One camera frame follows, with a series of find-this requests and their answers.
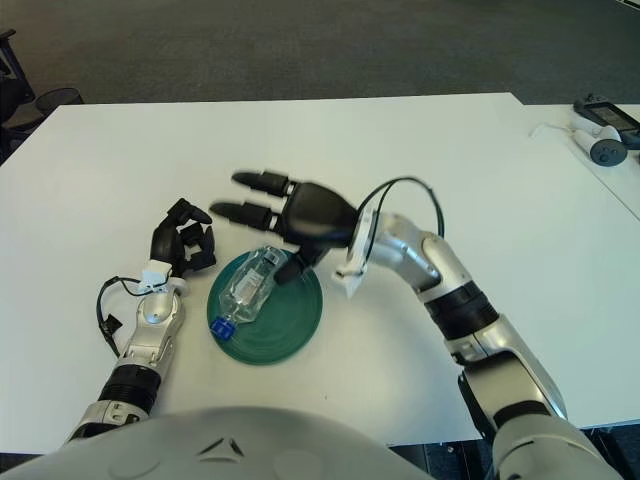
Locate thin white cable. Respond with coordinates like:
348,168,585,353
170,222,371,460
529,122,581,140

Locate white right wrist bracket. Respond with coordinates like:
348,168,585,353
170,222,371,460
334,207,379,300

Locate black office chair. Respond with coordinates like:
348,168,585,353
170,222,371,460
0,29,36,151

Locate black handheld device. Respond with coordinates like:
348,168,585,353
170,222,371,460
573,93,640,132

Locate black mesh wastebasket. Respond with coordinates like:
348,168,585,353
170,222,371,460
34,87,85,114

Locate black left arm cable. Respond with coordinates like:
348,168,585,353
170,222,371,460
95,277,151,357

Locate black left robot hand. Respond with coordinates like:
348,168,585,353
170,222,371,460
151,198,218,277

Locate grey robot torso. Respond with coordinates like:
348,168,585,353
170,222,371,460
0,405,426,480

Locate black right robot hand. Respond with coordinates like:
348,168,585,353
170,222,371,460
209,170,361,285

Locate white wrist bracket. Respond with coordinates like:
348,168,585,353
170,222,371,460
137,260,174,296
334,207,379,300

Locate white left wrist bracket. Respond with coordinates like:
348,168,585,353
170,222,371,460
137,260,174,296

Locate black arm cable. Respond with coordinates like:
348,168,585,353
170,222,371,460
95,277,151,357
357,175,446,239

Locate white grey handheld controller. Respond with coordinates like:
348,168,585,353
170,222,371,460
572,115,629,166

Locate clear plastic water bottle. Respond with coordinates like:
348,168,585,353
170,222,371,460
209,245,301,344

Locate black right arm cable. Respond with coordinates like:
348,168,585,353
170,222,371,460
357,175,446,239

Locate green round plate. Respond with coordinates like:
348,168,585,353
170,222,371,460
206,249,325,367

